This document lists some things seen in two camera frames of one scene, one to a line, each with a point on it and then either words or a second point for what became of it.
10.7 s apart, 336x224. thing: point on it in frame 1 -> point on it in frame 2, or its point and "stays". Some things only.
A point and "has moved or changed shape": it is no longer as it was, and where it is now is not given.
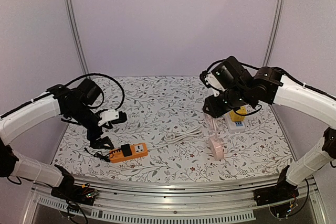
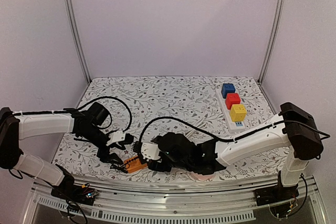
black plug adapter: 126,149 -> 116,167
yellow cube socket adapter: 235,117 stays
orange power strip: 138,150 -> 133,164
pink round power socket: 217,148 has moved or changed shape
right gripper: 214,105 -> 154,165
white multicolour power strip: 235,127 stays
